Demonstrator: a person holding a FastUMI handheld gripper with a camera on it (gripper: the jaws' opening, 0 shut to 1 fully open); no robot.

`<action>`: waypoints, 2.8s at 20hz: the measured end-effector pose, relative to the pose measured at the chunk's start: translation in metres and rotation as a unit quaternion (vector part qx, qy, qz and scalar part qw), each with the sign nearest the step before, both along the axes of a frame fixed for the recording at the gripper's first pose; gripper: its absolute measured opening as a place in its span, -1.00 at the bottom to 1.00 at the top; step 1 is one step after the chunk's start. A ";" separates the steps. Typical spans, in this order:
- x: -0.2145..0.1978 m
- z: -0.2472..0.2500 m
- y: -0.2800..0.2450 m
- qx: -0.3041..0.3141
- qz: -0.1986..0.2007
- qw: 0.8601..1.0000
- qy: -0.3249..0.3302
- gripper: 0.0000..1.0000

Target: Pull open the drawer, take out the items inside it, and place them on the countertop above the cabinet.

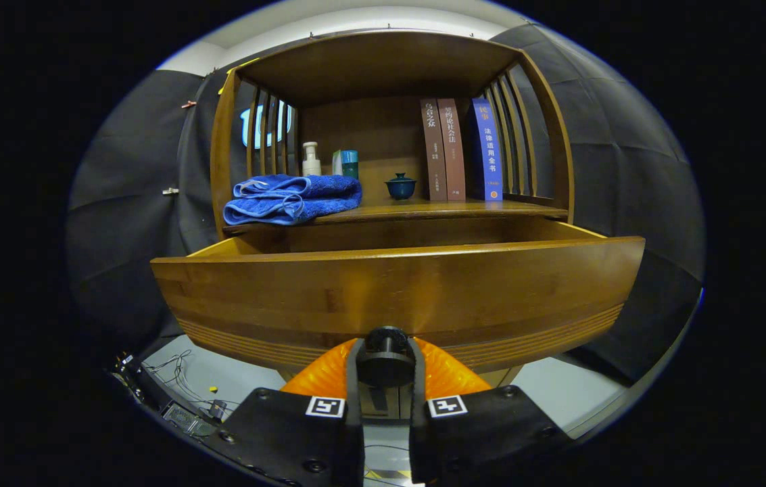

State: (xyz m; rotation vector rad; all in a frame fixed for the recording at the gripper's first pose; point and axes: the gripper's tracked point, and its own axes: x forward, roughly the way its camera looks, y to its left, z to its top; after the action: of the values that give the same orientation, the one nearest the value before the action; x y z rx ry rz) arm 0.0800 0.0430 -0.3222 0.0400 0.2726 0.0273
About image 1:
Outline grey floor cables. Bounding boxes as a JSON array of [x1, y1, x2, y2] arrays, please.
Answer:
[[364, 441, 412, 474]]

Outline dark blue lidded teacup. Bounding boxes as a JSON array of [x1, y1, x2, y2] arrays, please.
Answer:
[[385, 172, 417, 201]]

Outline wooden drawer with black knob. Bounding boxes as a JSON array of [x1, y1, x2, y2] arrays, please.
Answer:
[[151, 216, 646, 388]]

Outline black device with wires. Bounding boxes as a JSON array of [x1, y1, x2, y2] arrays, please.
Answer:
[[112, 352, 228, 437]]

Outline blue folded towel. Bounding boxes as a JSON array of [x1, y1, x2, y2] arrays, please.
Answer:
[[222, 174, 363, 227]]

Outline reddish brown book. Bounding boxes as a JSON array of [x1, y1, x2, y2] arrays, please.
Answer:
[[437, 98, 466, 202]]

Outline thin white floor cables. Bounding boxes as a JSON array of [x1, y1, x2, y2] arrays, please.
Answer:
[[143, 350, 248, 413]]

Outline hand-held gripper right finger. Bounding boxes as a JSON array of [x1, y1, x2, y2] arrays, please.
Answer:
[[408, 337, 574, 486]]

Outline wooden countertop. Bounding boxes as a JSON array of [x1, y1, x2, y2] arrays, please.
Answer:
[[224, 198, 569, 235]]

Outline wooden cabinet door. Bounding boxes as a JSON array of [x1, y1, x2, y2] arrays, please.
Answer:
[[389, 387, 412, 420], [364, 387, 390, 420]]

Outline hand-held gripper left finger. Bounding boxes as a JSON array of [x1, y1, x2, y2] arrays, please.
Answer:
[[209, 338, 365, 487]]

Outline blue book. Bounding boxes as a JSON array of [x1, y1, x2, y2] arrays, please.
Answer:
[[471, 97, 504, 202]]

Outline wooden cabinet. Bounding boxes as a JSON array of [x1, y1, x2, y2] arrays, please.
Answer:
[[209, 30, 575, 423]]

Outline dark brown book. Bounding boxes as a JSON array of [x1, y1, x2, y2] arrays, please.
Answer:
[[421, 99, 448, 202]]

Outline yellow black floor tape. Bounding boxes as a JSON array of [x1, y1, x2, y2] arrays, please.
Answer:
[[365, 469, 412, 485]]

